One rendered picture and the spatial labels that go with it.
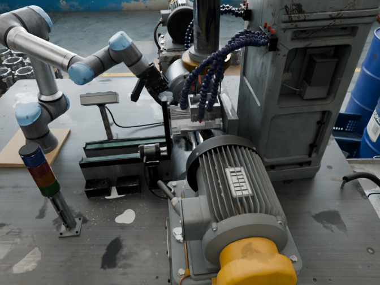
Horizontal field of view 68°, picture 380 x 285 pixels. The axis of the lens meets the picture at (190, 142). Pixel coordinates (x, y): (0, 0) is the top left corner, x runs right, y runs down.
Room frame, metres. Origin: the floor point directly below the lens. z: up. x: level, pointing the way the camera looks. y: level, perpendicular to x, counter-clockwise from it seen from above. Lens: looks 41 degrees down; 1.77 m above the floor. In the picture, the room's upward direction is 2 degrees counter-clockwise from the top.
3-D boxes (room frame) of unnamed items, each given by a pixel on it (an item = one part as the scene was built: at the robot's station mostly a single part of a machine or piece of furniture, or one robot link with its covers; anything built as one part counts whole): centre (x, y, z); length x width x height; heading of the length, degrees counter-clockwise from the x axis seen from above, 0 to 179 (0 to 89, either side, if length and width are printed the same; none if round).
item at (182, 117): (0.98, -0.02, 1.02); 0.20 x 0.19 x 0.19; 94
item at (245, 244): (0.35, -0.05, 1.16); 0.33 x 0.26 x 0.42; 5
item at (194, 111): (0.99, -0.06, 1.11); 0.12 x 0.11 x 0.07; 94
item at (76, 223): (0.64, 0.48, 1.01); 0.08 x 0.08 x 0.42; 5
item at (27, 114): (1.14, 0.76, 0.98); 0.13 x 0.12 x 0.14; 154
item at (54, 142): (1.13, 0.76, 0.87); 0.15 x 0.15 x 0.10
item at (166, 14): (1.62, 0.05, 1.16); 0.33 x 0.26 x 0.42; 5
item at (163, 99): (0.84, 0.09, 1.12); 0.04 x 0.03 x 0.26; 95
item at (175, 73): (1.34, -0.01, 1.04); 0.37 x 0.25 x 0.25; 5
